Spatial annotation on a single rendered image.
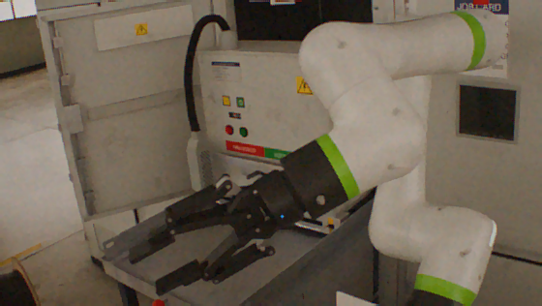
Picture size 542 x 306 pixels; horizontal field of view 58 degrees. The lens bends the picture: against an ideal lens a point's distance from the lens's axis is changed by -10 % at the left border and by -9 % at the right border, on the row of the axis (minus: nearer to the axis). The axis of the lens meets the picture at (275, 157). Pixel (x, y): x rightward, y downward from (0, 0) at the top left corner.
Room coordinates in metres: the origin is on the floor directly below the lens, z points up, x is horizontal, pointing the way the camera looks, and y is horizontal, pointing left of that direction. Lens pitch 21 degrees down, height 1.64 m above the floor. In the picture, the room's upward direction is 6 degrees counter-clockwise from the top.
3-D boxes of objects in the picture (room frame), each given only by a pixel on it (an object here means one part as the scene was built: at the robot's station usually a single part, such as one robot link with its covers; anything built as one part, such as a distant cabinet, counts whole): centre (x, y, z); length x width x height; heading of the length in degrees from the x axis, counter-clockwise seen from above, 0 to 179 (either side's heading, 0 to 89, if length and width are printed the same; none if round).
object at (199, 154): (1.61, 0.24, 1.04); 0.08 x 0.05 x 0.17; 140
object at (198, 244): (1.43, 0.11, 0.82); 0.68 x 0.62 x 0.06; 140
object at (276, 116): (1.52, 0.03, 1.15); 0.48 x 0.01 x 0.48; 50
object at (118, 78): (1.81, 0.44, 1.21); 0.63 x 0.07 x 0.74; 114
